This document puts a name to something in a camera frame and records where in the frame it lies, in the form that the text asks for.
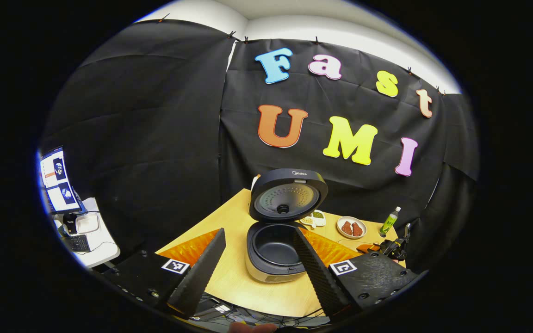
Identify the small black object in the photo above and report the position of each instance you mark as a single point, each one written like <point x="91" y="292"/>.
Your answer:
<point x="70" y="223"/>

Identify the white divided dish of beans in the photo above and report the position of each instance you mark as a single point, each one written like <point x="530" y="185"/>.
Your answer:
<point x="318" y="216"/>

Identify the brown meat piece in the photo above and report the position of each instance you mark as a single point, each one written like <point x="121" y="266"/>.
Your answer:
<point x="347" y="227"/>
<point x="357" y="229"/>

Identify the black backdrop cloth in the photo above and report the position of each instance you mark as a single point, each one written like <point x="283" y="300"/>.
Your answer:
<point x="155" y="129"/>

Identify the computer monitor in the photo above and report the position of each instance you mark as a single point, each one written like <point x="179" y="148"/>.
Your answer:
<point x="58" y="180"/>

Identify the dark grey rice cooker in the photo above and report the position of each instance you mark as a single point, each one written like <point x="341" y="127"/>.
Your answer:
<point x="271" y="268"/>

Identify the white round plate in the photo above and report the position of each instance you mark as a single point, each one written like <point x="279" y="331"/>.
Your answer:
<point x="350" y="218"/>

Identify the green drink bottle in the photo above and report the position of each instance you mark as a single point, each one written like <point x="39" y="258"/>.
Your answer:
<point x="389" y="223"/>

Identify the white box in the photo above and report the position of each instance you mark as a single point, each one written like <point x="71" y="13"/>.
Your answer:
<point x="87" y="223"/>

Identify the white side table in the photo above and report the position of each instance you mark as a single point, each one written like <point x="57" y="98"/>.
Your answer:
<point x="102" y="247"/>

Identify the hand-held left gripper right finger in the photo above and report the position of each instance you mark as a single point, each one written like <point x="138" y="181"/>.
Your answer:
<point x="322" y="282"/>

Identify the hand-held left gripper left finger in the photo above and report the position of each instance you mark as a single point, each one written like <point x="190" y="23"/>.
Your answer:
<point x="199" y="277"/>

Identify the black keyboard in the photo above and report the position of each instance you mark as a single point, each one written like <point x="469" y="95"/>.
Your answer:
<point x="79" y="243"/>

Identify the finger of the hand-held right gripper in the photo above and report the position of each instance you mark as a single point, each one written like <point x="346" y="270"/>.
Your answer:
<point x="369" y="248"/>

